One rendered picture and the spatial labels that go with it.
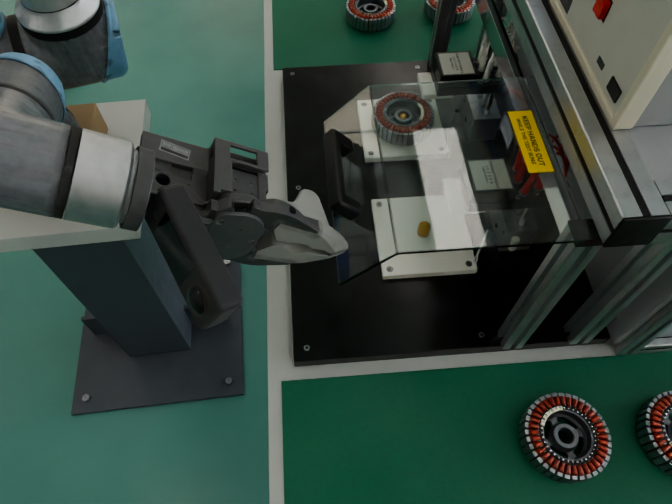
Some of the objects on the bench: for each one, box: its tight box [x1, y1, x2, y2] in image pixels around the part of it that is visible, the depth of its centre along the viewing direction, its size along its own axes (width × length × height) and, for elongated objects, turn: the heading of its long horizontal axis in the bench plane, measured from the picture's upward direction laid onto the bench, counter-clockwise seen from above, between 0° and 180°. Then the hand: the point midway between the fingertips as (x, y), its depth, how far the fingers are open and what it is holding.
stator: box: [346, 0, 396, 32], centre depth 121 cm, size 11×11×4 cm
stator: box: [519, 393, 612, 484], centre depth 71 cm, size 11×11×4 cm
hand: (336, 252), depth 53 cm, fingers closed
